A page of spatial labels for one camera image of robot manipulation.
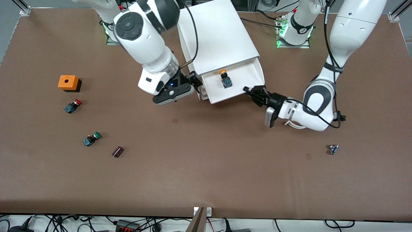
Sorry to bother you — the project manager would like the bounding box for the black red power strip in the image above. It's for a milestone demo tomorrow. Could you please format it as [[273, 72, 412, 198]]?
[[115, 219, 141, 232]]

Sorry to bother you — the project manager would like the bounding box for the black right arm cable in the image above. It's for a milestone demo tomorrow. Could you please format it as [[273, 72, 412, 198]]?
[[178, 0, 199, 70]]

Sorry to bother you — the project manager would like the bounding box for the red mushroom push button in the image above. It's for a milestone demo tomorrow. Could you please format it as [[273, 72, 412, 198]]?
[[64, 99, 82, 114]]

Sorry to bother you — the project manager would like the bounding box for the white curved plastic clip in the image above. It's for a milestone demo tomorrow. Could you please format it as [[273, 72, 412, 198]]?
[[283, 120, 308, 130]]

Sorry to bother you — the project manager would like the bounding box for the black adapter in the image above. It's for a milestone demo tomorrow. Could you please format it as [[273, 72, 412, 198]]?
[[225, 219, 251, 232]]

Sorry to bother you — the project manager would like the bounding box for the orange mushroom push button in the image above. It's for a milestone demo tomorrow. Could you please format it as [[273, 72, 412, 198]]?
[[219, 69, 233, 89]]

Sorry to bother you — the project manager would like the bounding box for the aluminium frame profile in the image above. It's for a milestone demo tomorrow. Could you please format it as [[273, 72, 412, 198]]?
[[12, 0, 32, 16], [388, 0, 412, 22]]

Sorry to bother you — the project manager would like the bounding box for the black plug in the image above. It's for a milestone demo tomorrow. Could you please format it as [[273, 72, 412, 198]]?
[[9, 222, 34, 232]]

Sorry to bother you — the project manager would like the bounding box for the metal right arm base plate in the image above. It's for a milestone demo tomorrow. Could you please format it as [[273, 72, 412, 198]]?
[[101, 19, 123, 45]]

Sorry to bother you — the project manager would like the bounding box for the green mushroom push button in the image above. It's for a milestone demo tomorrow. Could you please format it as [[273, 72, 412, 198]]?
[[83, 131, 102, 147]]

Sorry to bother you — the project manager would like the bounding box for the orange box with hole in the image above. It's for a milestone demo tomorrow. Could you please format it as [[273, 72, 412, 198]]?
[[58, 75, 82, 93]]

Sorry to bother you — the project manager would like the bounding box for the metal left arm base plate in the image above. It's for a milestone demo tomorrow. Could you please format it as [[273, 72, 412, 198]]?
[[276, 14, 311, 49]]

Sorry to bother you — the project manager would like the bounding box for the wooden post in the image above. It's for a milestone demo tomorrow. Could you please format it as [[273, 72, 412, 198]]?
[[186, 207, 206, 232]]

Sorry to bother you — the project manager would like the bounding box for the white plastic drawer cabinet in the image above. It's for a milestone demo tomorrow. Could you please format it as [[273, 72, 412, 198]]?
[[176, 0, 260, 101]]

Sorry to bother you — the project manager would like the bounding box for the white plastic drawer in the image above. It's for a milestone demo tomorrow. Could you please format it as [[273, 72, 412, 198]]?
[[200, 57, 266, 104]]

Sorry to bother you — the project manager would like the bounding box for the black left arm cable strap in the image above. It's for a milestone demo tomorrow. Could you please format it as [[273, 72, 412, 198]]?
[[323, 62, 344, 74]]

